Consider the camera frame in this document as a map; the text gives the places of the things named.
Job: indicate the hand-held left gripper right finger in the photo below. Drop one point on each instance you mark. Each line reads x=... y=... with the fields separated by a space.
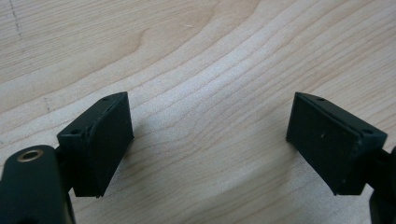
x=330 y=140

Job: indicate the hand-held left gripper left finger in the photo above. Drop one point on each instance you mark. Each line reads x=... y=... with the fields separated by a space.
x=99 y=146

